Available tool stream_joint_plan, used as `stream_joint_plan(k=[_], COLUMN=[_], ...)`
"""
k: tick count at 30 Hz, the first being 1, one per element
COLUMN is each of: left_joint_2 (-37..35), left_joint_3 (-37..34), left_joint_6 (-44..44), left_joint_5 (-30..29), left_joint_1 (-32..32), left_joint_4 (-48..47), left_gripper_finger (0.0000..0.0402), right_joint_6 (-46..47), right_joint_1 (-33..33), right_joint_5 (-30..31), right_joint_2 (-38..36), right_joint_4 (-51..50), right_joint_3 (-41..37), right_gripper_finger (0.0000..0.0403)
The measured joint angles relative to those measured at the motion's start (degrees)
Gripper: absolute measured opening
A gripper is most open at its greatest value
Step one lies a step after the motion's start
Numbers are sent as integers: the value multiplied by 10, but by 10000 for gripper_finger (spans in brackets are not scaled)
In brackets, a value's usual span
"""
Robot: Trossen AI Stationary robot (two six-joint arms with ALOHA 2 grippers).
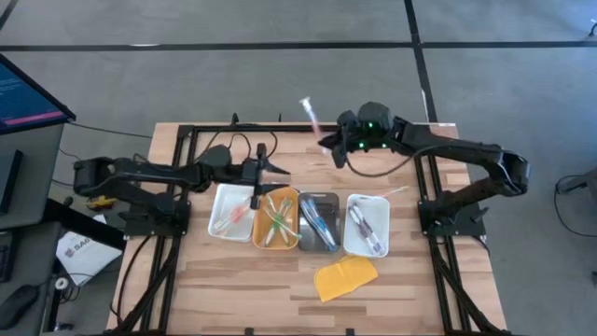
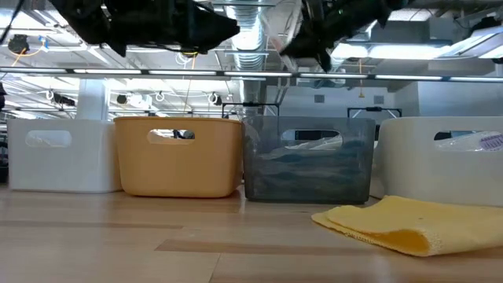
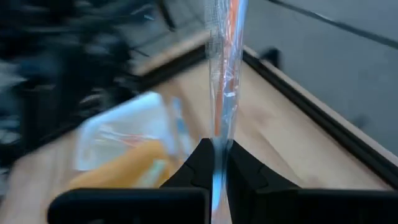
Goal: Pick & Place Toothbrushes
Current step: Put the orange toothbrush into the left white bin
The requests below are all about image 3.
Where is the orange plastic bin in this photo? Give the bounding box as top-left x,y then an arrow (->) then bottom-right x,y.
68,139 -> 180,189

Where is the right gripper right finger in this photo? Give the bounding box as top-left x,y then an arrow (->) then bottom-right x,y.
226,139 -> 398,224

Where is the white plastic bin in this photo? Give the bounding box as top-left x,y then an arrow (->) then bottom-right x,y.
74,91 -> 177,172

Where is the blue toothbrush in wrapper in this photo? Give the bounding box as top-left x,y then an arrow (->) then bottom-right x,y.
171,96 -> 195,156

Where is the green toothbrush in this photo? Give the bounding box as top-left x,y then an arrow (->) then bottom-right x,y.
141,158 -> 170,189

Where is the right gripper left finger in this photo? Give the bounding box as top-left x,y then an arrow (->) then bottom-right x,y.
46,138 -> 215,224

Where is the orange toothbrush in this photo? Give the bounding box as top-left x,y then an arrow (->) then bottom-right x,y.
99,124 -> 153,149

